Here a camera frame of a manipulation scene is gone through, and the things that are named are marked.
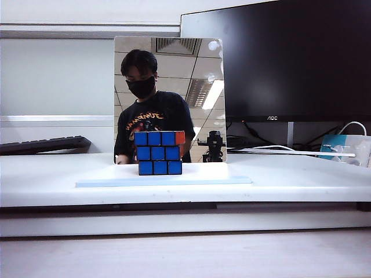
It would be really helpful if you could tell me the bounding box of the Rubik's cube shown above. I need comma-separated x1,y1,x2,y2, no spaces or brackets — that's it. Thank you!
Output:
133,130,187,177

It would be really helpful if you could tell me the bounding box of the frameless mirror with white stand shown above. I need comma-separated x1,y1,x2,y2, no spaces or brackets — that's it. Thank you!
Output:
112,36,228,166

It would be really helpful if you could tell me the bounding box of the thin silver flat slab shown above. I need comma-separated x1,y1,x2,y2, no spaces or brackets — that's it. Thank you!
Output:
227,147,357,159

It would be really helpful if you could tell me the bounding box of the white desk riser shelf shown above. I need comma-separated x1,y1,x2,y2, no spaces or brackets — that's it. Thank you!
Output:
0,152,371,210

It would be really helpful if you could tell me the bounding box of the black AOC computer monitor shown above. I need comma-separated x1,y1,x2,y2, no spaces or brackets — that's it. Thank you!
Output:
180,0,371,123

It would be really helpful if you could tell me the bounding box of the black computer keyboard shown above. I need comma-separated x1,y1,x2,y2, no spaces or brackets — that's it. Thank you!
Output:
0,135,92,157

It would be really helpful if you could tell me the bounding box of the blue white hook blister pack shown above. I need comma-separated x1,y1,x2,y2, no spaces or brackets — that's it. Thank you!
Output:
318,134,371,169

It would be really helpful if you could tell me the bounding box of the black cable bundle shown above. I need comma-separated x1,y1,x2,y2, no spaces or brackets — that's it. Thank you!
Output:
225,120,346,149

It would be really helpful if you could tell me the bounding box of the light blue flat base plate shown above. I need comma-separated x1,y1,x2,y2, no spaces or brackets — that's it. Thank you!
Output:
75,174,254,189

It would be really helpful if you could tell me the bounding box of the silver monitor stand post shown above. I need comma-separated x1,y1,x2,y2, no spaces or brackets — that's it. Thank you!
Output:
287,121,295,147

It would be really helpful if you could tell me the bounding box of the grey partition trim rail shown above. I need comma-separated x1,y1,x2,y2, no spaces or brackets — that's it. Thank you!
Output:
0,22,182,40

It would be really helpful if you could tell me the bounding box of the white curved cable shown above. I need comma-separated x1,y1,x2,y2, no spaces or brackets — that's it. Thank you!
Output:
338,121,368,137

